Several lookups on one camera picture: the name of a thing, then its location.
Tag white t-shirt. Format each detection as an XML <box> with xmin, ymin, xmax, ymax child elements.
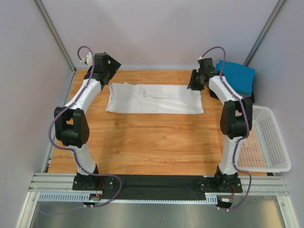
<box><xmin>105</xmin><ymin>82</ymin><xmax>204</xmax><ymax>114</ymax></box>

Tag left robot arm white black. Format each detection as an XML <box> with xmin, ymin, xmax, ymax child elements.
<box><xmin>54</xmin><ymin>52</ymin><xmax>121</xmax><ymax>190</ymax></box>

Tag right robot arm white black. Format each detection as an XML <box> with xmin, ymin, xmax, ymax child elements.
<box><xmin>187</xmin><ymin>57</ymin><xmax>253</xmax><ymax>192</ymax></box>

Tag folded black t-shirt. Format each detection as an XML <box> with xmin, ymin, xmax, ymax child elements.
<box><xmin>209</xmin><ymin>90</ymin><xmax>255</xmax><ymax>103</ymax></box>

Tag white plastic perforated basket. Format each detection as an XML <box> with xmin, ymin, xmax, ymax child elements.
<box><xmin>237</xmin><ymin>105</ymin><xmax>292</xmax><ymax>173</ymax></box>

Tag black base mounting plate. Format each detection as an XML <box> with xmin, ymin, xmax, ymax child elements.
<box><xmin>72</xmin><ymin>174</ymin><xmax>243</xmax><ymax>200</ymax></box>

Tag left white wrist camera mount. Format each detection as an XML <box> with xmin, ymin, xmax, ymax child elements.
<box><xmin>80</xmin><ymin>52</ymin><xmax>93</xmax><ymax>67</ymax></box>

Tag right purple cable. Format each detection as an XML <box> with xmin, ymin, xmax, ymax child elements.
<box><xmin>199</xmin><ymin>46</ymin><xmax>253</xmax><ymax>212</ymax></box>

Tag purple cable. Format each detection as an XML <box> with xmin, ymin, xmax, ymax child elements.
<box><xmin>38</xmin><ymin>46</ymin><xmax>123</xmax><ymax>217</ymax></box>
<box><xmin>199</xmin><ymin>46</ymin><xmax>253</xmax><ymax>212</ymax></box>

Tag left aluminium corner post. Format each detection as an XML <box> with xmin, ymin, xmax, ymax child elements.
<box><xmin>33</xmin><ymin>0</ymin><xmax>76</xmax><ymax>73</ymax></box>

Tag aluminium corner post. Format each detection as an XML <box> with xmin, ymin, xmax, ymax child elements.
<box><xmin>33</xmin><ymin>0</ymin><xmax>76</xmax><ymax>73</ymax></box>
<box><xmin>243</xmin><ymin>0</ymin><xmax>288</xmax><ymax>67</ymax></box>

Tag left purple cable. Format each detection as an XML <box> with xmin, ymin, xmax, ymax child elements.
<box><xmin>38</xmin><ymin>46</ymin><xmax>123</xmax><ymax>217</ymax></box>

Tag right aluminium corner post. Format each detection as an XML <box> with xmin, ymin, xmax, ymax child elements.
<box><xmin>243</xmin><ymin>0</ymin><xmax>288</xmax><ymax>67</ymax></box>

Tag aluminium frame rail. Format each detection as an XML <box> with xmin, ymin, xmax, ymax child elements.
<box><xmin>28</xmin><ymin>173</ymin><xmax>289</xmax><ymax>196</ymax></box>

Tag grey slotted cable duct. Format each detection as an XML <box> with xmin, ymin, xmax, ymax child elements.
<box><xmin>37</xmin><ymin>192</ymin><xmax>218</xmax><ymax>205</ymax></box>

